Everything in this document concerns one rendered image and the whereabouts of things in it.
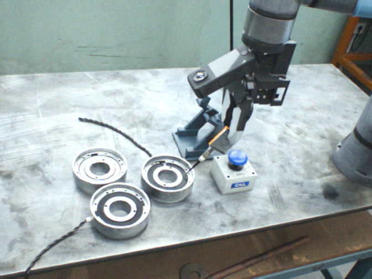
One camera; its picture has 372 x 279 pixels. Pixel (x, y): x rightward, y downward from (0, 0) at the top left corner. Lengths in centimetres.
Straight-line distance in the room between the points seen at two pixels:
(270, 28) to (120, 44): 186
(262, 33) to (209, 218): 36
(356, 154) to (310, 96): 33
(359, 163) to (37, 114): 75
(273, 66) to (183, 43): 187
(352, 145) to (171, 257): 50
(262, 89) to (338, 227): 64
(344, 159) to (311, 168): 8
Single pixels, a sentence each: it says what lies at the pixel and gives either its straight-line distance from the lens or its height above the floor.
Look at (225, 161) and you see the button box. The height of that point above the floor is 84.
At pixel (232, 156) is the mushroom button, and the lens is 80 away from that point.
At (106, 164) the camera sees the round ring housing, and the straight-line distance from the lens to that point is 81.
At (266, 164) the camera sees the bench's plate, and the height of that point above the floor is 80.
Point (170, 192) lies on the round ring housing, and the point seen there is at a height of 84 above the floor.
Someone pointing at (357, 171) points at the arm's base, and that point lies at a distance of 97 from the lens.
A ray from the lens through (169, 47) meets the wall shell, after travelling 251.
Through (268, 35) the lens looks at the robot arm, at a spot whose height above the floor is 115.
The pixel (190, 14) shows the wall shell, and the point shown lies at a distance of 246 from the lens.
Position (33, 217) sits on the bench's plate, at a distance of 76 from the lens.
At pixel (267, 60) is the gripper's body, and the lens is 67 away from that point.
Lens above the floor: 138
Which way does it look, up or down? 39 degrees down
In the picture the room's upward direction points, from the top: 11 degrees clockwise
